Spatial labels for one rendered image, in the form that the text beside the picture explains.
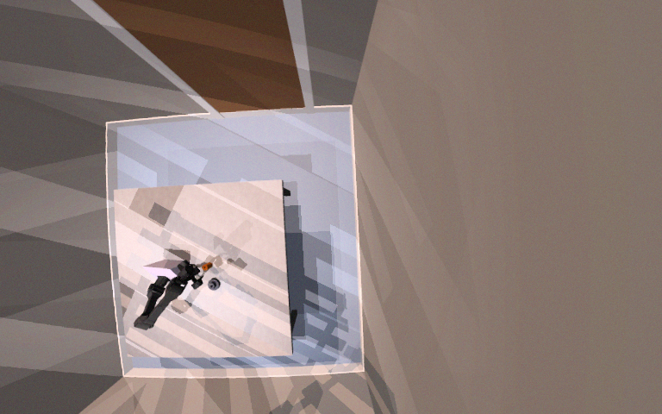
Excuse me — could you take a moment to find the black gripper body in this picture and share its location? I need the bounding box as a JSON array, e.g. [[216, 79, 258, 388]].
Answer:
[[178, 260, 203, 289]]

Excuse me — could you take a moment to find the dark grey round pedestal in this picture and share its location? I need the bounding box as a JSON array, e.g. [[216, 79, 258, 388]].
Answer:
[[208, 279, 220, 291]]

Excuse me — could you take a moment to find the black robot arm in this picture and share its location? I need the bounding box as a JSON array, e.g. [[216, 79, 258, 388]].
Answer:
[[134, 264, 200, 330]]

